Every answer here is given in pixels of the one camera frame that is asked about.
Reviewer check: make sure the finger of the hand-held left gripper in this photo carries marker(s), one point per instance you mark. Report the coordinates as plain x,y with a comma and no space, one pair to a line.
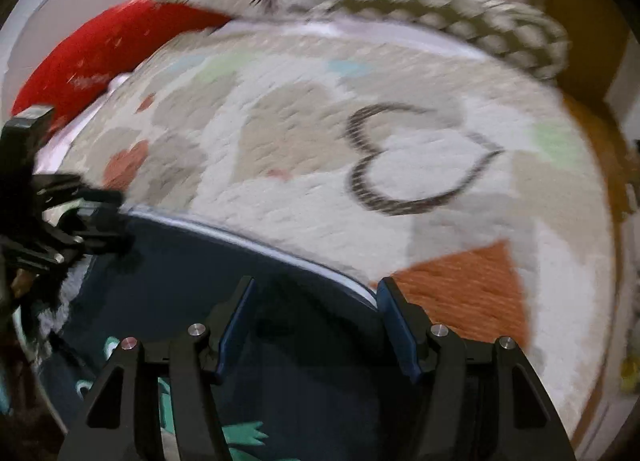
75,188
100,233

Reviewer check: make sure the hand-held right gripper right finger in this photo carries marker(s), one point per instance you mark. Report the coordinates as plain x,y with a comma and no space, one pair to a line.
397,331

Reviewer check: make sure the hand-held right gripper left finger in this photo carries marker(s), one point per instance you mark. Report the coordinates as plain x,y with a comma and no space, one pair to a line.
234,328

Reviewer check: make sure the navy striped pants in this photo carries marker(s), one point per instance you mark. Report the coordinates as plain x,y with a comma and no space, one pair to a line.
300,341

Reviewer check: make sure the long red pillow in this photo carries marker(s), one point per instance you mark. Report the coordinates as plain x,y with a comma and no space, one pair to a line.
100,51

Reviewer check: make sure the grey round headboard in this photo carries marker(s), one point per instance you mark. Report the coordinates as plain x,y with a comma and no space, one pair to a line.
60,6

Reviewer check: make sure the heart print quilted blanket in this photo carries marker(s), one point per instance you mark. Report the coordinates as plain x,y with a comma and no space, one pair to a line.
350,156

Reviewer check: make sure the green polka dot bolster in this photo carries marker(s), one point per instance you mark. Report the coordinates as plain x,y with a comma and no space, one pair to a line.
450,11

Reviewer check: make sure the wooden door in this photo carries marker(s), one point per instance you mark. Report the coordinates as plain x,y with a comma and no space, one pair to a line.
585,16

